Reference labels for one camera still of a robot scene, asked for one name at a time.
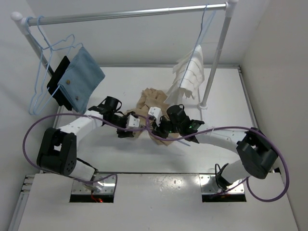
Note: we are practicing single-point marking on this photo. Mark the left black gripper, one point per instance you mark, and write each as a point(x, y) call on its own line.
point(122, 134)

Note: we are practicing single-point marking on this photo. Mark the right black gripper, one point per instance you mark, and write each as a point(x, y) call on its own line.
point(158, 131)

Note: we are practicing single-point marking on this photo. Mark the beige t shirt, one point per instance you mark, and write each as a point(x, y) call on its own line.
point(151, 98)

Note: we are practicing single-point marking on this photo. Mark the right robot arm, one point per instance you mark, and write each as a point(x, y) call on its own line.
point(256, 155)

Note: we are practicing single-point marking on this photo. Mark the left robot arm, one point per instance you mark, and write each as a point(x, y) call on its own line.
point(58, 150)

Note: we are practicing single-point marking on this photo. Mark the white cloth on hanger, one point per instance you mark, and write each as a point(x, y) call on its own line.
point(189, 75)

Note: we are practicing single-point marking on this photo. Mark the empty blue hanger left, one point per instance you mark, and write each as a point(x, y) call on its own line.
point(45, 52)

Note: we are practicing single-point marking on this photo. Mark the blue hanger with denim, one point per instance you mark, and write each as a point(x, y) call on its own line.
point(39, 101)

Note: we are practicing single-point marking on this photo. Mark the blue hanger with white cloth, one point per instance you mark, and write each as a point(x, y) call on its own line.
point(203, 30)

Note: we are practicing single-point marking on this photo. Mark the blue denim cloth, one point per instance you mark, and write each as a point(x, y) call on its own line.
point(80, 79)

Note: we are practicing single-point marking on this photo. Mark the black cloth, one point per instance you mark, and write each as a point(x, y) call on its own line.
point(53, 84)

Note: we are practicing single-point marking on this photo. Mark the metal clothes rack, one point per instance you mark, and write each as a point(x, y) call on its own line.
point(24, 23)

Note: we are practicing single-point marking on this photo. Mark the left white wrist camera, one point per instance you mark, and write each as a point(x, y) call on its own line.
point(132, 122)

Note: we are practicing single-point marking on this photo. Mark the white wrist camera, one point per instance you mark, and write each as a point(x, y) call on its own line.
point(155, 114)
point(132, 122)

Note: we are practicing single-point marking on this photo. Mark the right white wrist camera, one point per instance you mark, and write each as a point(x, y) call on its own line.
point(155, 114)

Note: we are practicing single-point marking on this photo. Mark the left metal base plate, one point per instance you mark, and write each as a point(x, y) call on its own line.
point(104, 184)

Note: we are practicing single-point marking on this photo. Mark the metal base plate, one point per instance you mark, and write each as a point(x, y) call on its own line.
point(104, 184)
point(210, 188)

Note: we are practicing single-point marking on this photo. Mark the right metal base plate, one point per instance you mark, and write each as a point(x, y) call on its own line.
point(210, 188)

